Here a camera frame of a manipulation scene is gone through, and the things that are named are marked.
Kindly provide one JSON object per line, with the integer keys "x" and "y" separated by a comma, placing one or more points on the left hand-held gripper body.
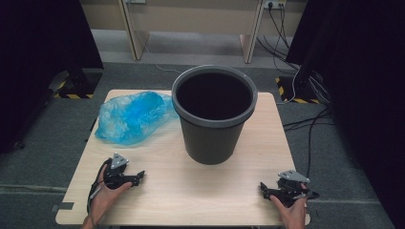
{"x": 117, "y": 165}

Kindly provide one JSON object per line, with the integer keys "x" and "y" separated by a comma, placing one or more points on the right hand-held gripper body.
{"x": 291, "y": 187}

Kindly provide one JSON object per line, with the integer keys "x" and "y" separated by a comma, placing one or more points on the blue plastic trash bag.
{"x": 133, "y": 117}

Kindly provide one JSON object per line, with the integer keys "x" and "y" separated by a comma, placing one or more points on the dark grey trash bin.
{"x": 210, "y": 144}

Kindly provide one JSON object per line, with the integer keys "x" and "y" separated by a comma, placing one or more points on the person's right hand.
{"x": 294, "y": 216}

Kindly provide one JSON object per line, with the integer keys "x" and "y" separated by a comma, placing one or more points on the person's left hand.
{"x": 105, "y": 198}

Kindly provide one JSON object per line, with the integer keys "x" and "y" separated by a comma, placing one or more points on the grey tape strip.
{"x": 65, "y": 206}

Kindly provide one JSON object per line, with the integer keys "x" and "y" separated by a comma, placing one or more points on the black stand base striped tape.
{"x": 288, "y": 90}
{"x": 79, "y": 84}

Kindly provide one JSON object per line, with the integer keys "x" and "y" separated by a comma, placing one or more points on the black curtain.
{"x": 41, "y": 63}
{"x": 363, "y": 95}

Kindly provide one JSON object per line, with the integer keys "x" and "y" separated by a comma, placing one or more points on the beige desk leg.
{"x": 251, "y": 41}
{"x": 137, "y": 38}

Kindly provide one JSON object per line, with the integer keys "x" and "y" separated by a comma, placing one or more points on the white wall socket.
{"x": 274, "y": 4}

